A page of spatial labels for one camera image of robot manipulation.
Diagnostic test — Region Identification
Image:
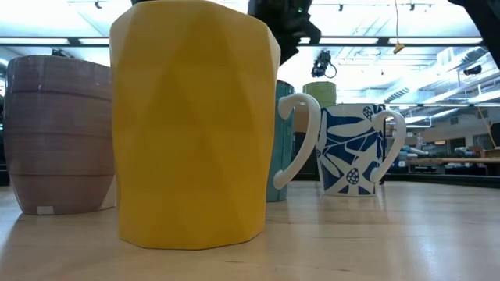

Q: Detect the black ceiling-hung camera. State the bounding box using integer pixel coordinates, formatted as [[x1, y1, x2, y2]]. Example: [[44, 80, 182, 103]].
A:
[[311, 49, 338, 80]]

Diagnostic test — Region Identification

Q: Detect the black background cabinet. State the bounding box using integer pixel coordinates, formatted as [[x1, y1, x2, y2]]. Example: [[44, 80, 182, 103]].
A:
[[295, 132, 320, 181]]

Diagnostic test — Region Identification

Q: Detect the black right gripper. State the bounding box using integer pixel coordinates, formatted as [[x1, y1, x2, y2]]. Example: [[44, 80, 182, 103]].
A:
[[248, 0, 322, 66]]

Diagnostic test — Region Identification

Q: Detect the black aluminium table frame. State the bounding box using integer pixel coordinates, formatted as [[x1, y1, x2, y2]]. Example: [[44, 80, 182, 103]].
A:
[[0, 169, 500, 189]]

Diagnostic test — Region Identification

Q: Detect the green mug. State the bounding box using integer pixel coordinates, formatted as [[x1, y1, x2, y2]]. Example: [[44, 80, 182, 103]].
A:
[[302, 80, 338, 109]]

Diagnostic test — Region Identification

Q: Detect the purple ribbed mug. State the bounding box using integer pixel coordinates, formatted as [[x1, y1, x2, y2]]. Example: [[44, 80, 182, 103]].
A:
[[2, 54, 117, 216]]

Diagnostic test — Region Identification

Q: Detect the yellow faceted mug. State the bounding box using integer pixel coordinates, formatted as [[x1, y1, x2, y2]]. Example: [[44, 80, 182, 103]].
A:
[[109, 0, 281, 251]]

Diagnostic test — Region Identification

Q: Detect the yellow hanging cord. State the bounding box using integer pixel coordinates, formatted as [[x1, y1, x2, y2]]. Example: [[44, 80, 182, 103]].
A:
[[392, 0, 406, 55]]

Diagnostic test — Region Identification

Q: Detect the black ceiling fixture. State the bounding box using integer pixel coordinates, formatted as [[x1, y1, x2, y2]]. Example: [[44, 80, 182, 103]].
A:
[[462, 64, 484, 77]]

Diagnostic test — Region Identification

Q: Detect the blue white patterned mug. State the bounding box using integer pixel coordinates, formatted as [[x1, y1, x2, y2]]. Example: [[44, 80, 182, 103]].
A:
[[315, 103, 407, 197]]

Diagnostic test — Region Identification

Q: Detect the wooden background bench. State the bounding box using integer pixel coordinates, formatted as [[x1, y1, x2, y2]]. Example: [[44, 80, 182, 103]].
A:
[[405, 157, 500, 165]]

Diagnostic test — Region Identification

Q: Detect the teal mug white handle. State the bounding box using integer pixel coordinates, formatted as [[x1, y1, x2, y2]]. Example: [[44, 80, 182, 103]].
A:
[[266, 80, 322, 203]]

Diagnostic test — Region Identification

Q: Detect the black ceiling beam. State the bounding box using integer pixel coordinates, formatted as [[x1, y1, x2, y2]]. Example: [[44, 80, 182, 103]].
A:
[[0, 36, 485, 48]]

